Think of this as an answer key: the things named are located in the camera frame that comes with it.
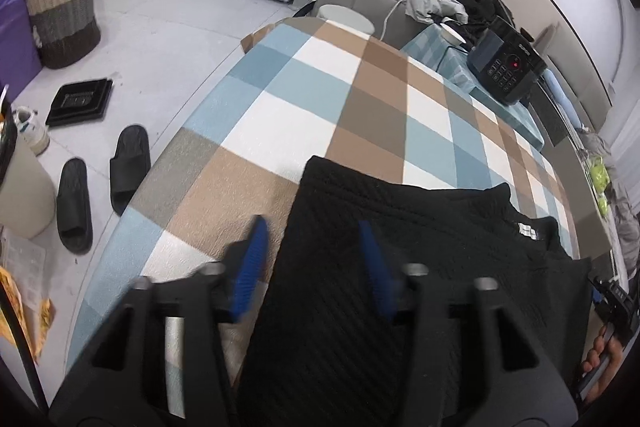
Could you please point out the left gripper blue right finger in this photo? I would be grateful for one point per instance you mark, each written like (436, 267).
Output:
(381, 272)

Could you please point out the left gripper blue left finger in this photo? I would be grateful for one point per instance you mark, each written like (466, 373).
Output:
(245, 262)

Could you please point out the black knit sweater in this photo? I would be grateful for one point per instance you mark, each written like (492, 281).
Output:
(491, 322)

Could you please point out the neon green clothing item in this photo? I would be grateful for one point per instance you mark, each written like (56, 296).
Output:
(600, 181)

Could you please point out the pile of black clothes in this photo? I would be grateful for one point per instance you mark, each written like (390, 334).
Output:
(482, 12)

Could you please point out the person's right hand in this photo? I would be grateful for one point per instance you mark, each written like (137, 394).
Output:
(603, 348)

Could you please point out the plaid checkered table cloth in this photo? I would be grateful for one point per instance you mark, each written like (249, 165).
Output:
(312, 88)

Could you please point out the beige trash bin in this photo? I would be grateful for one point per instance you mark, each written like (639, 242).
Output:
(27, 201)

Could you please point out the black flat tray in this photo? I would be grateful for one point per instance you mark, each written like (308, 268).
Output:
(79, 102)

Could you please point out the black electric pressure cooker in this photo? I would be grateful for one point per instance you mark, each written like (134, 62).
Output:
(504, 63)

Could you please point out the white sneaker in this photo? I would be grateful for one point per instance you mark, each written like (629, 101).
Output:
(33, 133)

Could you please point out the white grey cloth on sofa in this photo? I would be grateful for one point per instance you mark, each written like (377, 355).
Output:
(424, 11)

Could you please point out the purple plastic bag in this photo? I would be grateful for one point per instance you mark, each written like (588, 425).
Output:
(19, 59)

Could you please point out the woven laundry basket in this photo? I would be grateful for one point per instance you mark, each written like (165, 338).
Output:
(64, 31)

